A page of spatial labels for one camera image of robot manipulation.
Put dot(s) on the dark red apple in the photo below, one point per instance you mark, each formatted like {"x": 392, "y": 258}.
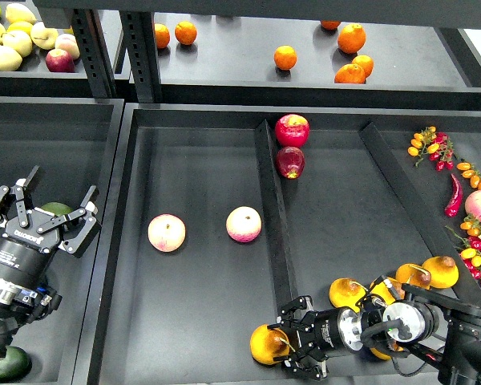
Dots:
{"x": 290, "y": 162}

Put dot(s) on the left black tray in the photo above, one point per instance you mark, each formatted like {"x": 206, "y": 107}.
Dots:
{"x": 75, "y": 143}

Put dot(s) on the pale yellow pear top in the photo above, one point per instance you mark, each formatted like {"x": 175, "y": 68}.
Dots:
{"x": 17, "y": 12}

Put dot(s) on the cherry tomato bunch top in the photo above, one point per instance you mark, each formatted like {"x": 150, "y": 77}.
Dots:
{"x": 433, "y": 145}

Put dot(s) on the dark green avocado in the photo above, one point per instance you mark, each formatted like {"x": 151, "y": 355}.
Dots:
{"x": 44, "y": 279}

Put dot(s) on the yellow pear with stem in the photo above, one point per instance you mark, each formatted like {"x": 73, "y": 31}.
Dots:
{"x": 269, "y": 346}

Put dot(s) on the pink apple right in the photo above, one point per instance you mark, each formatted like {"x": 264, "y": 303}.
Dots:
{"x": 243, "y": 224}

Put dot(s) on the cherry tomato bunch bottom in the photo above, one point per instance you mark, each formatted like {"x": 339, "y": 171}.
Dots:
{"x": 469, "y": 239}

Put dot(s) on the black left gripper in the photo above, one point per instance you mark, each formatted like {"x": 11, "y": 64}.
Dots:
{"x": 32, "y": 237}

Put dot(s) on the pale yellow pear front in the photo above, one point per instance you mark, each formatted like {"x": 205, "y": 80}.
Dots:
{"x": 10, "y": 59}

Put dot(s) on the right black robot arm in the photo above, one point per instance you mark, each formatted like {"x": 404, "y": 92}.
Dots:
{"x": 442, "y": 332}

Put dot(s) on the orange far left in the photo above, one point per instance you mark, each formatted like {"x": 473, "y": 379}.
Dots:
{"x": 162, "y": 35}

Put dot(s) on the yellow lemon on shelf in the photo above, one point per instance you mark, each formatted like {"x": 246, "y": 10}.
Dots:
{"x": 23, "y": 26}

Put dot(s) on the middle black tray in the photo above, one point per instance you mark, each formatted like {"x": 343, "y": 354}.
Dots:
{"x": 361, "y": 208}

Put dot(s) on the red chili pepper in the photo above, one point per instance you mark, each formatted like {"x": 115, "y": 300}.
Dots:
{"x": 452, "y": 207}

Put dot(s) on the red apple on shelf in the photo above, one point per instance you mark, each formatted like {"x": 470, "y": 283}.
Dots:
{"x": 59, "y": 60}

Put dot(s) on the orange cherry tomato bunch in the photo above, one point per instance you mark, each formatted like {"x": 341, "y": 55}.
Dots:
{"x": 470, "y": 173}

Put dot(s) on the pale peach on shelf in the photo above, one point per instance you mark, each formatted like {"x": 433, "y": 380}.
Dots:
{"x": 68, "y": 43}

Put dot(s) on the pink apple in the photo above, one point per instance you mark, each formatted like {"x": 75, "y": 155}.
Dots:
{"x": 243, "y": 224}
{"x": 166, "y": 232}

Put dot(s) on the yellow pear bottom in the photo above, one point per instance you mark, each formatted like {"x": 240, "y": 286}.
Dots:
{"x": 380, "y": 355}

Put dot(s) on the black tray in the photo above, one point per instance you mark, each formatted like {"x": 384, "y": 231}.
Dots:
{"x": 75, "y": 143}
{"x": 361, "y": 208}

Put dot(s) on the dark avocado bottom left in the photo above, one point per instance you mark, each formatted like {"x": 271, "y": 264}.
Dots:
{"x": 15, "y": 365}

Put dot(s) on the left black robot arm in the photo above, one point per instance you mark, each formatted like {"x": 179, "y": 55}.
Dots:
{"x": 16, "y": 312}

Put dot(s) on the pink apple left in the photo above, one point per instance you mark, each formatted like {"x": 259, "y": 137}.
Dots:
{"x": 166, "y": 232}

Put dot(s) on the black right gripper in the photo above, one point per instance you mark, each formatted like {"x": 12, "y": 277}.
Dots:
{"x": 321, "y": 335}

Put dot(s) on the yellow pear left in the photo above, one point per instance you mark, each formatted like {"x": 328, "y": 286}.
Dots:
{"x": 346, "y": 292}

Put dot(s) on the bright red apple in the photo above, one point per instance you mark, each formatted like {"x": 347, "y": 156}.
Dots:
{"x": 292, "y": 130}

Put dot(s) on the yellow pear far right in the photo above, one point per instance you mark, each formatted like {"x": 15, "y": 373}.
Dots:
{"x": 443, "y": 271}

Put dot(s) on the green avocado behind gripper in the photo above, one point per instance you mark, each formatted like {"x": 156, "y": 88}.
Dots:
{"x": 57, "y": 208}

